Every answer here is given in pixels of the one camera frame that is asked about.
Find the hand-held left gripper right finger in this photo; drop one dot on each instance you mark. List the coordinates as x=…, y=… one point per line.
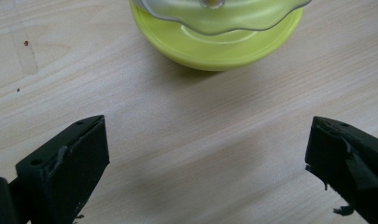
x=348, y=161

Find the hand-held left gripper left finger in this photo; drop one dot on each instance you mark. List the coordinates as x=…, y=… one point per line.
x=65, y=174

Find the yellow-green bowl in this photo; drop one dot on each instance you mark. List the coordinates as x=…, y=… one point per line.
x=214, y=51

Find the clear wavy-edged lid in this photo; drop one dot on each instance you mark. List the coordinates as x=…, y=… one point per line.
x=221, y=15

